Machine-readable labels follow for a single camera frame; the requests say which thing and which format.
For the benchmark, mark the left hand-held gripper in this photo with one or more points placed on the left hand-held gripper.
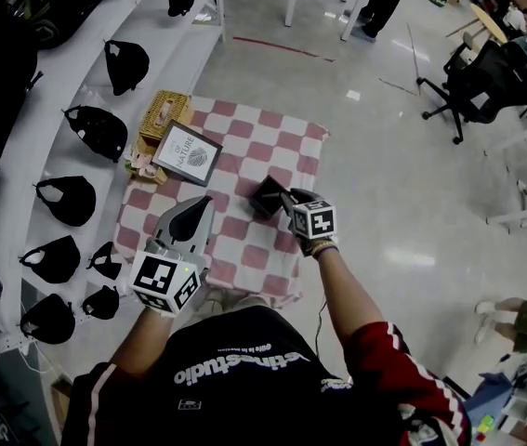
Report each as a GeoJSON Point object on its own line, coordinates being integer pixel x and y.
{"type": "Point", "coordinates": [163, 281]}

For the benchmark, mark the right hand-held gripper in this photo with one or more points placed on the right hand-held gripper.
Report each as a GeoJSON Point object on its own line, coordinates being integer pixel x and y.
{"type": "Point", "coordinates": [314, 219]}

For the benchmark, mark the dark pen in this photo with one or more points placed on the dark pen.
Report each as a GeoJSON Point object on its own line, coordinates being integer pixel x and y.
{"type": "Point", "coordinates": [274, 195]}

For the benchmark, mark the black pen holder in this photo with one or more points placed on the black pen holder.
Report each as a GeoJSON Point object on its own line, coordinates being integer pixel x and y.
{"type": "Point", "coordinates": [263, 207]}

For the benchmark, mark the person's left forearm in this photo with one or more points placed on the person's left forearm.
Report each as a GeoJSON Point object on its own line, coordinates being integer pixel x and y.
{"type": "Point", "coordinates": [144, 342]}

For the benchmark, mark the person's right forearm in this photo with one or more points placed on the person's right forearm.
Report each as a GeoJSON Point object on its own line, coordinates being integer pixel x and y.
{"type": "Point", "coordinates": [342, 291]}

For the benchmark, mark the person's right hand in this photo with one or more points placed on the person's right hand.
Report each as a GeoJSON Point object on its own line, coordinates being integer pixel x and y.
{"type": "Point", "coordinates": [319, 246]}

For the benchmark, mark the pink checkered tablecloth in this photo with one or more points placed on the pink checkered tablecloth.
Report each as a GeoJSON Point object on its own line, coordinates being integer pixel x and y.
{"type": "Point", "coordinates": [254, 156]}

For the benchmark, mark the wicker basket with flowers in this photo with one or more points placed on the wicker basket with flowers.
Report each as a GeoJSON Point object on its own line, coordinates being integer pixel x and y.
{"type": "Point", "coordinates": [144, 167]}

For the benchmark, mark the black framed picture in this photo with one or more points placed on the black framed picture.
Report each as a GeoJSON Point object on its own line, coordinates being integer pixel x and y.
{"type": "Point", "coordinates": [188, 153]}

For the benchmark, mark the wicker tissue box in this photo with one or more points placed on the wicker tissue box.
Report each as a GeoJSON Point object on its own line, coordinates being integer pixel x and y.
{"type": "Point", "coordinates": [151, 126]}

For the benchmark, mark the rows of black bags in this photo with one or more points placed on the rows of black bags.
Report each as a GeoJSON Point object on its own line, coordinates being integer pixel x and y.
{"type": "Point", "coordinates": [100, 128]}

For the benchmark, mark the person's dark and red shirt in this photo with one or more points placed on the person's dark and red shirt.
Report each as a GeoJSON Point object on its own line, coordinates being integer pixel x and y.
{"type": "Point", "coordinates": [244, 388]}

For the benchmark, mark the black office chair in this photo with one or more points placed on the black office chair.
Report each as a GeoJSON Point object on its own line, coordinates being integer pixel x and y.
{"type": "Point", "coordinates": [477, 91]}

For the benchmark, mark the round wooden table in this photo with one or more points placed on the round wooden table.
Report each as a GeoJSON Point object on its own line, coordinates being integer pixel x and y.
{"type": "Point", "coordinates": [488, 21]}

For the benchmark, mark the blue covered table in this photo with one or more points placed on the blue covered table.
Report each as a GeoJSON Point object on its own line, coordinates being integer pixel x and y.
{"type": "Point", "coordinates": [488, 397]}

